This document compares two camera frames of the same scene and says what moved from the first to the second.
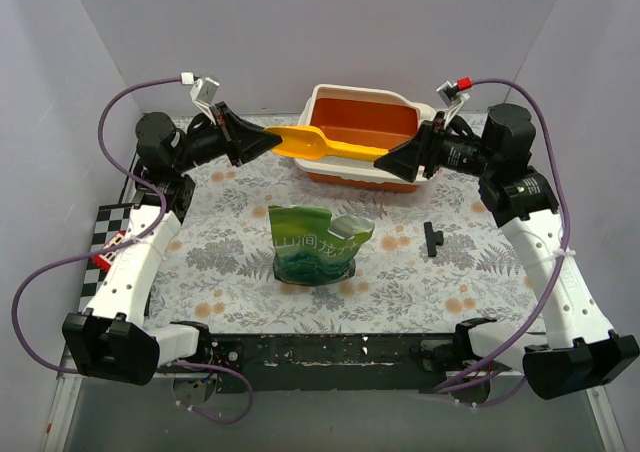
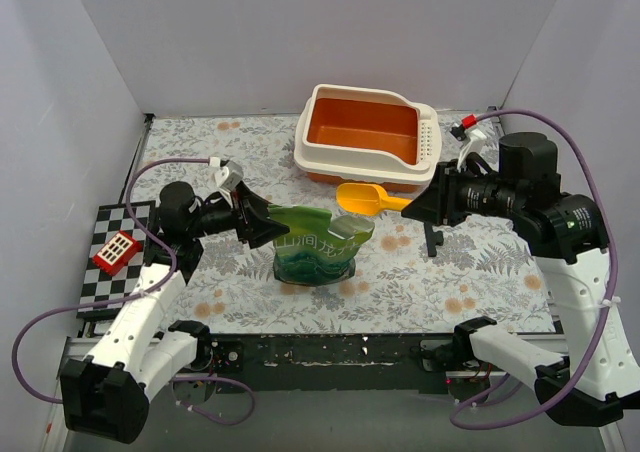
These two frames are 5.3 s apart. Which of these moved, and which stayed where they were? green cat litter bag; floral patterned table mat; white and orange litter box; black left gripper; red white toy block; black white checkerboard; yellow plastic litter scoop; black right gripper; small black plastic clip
Moved: yellow plastic litter scoop; black right gripper; black left gripper
Stayed: small black plastic clip; red white toy block; green cat litter bag; black white checkerboard; floral patterned table mat; white and orange litter box
